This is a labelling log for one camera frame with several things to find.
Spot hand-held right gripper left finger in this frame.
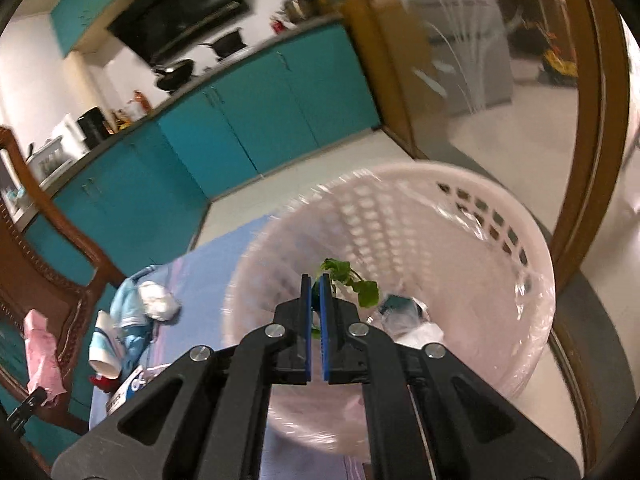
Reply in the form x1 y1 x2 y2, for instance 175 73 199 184
50 274 313 480

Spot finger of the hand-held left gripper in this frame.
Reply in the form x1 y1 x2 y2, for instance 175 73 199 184
7 389 48 431

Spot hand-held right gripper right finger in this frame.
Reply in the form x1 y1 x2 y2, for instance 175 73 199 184
320 273 583 480

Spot green vegetable leaves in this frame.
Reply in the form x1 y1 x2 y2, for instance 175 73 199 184
312 258 382 341

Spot pink plastic bag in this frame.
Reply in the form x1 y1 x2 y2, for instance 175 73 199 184
22 309 68 406

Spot white paper cup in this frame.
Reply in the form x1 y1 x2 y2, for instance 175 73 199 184
89 310 123 378

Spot white barcode packet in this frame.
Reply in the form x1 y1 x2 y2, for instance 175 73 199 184
106 365 156 416

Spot blue striped blanket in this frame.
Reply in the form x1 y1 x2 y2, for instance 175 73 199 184
89 220 371 480

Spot carved wooden chair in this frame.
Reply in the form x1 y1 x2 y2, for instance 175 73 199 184
0 127 126 436

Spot light blue wrapper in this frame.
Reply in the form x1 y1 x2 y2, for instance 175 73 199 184
110 277 153 366

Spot crumpled white paper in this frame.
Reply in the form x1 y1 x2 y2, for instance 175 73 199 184
137 280 181 321

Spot teal kitchen base cabinets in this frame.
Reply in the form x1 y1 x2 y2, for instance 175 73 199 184
0 25 383 466

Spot white countertop appliance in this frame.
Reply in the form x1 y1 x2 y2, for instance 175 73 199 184
50 114 88 161

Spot black wok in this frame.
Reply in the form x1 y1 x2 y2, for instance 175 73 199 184
152 59 195 93

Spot black countertop appliance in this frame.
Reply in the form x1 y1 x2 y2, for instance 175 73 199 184
77 107 110 150

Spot black cooking pot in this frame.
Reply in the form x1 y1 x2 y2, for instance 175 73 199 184
200 30 248 58

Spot silver refrigerator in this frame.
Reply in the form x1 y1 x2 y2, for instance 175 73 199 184
410 0 516 116

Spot stainless steel pot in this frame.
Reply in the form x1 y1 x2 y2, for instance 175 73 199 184
285 0 321 23

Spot black range hood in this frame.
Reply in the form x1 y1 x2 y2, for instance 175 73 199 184
107 0 251 66

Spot wood framed glass door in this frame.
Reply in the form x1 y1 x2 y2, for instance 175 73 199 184
290 0 631 296

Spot yellow toy vehicle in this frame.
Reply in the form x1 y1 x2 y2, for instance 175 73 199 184
540 42 578 83

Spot teal wall cabinet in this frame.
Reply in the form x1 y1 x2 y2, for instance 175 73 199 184
50 0 166 56

